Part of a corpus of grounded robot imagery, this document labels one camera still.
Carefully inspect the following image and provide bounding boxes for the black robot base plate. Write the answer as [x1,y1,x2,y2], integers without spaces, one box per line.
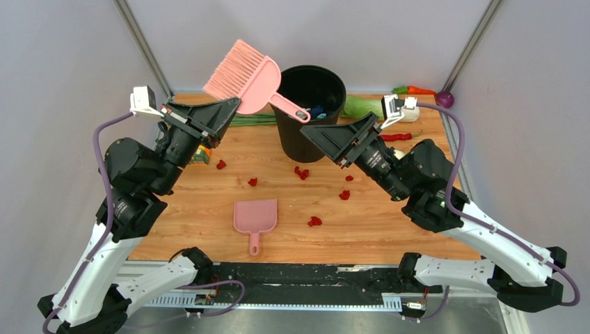
[188,262,443,308]

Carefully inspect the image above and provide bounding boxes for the toy napa cabbage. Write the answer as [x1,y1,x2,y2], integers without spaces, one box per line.
[341,95,421,124]

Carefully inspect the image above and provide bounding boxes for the crumpled scraps inside bin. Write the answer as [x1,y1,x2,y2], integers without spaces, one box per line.
[305,105,328,120]

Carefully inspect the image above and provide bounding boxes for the red toy chili pepper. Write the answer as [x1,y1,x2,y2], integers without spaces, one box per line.
[380,131,423,142]

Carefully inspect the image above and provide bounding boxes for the purple toy onion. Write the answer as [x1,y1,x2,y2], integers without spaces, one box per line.
[435,91,455,109]

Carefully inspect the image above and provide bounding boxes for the pink plastic dustpan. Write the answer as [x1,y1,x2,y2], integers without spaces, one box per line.
[233,198,278,256]

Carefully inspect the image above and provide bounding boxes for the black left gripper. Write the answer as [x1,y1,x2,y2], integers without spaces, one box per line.
[152,96,244,193]

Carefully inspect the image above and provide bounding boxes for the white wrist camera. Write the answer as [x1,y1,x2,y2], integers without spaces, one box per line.
[129,85,163,119]
[381,94,420,129]

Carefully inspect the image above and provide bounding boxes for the orange juice box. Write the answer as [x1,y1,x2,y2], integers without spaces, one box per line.
[189,145,212,166]

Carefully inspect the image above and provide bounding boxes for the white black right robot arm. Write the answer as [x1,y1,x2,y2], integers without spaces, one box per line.
[301,115,567,312]

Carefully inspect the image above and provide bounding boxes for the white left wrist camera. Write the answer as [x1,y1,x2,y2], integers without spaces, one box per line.
[129,85,163,119]

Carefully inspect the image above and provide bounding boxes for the toy carrot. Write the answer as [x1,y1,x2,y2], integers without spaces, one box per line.
[391,86,437,95]

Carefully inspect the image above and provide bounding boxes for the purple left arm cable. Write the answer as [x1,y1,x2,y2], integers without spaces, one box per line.
[42,111,246,334]

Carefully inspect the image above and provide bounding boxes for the green toy scallions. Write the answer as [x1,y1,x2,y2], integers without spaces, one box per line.
[230,113,277,127]

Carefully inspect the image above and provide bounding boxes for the pink hand brush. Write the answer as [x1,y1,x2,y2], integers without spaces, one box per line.
[203,40,311,123]

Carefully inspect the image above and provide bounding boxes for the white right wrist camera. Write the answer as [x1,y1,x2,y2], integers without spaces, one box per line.
[381,94,420,129]

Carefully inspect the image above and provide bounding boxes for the black trash bin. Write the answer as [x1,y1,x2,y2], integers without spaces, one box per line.
[269,65,347,164]

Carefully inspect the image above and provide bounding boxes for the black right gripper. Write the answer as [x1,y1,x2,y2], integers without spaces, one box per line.
[300,111,411,202]

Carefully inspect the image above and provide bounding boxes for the white toy radish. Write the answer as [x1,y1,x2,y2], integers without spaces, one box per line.
[393,149,406,160]

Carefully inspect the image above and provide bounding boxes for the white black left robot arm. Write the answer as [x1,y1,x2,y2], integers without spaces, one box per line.
[38,97,241,333]

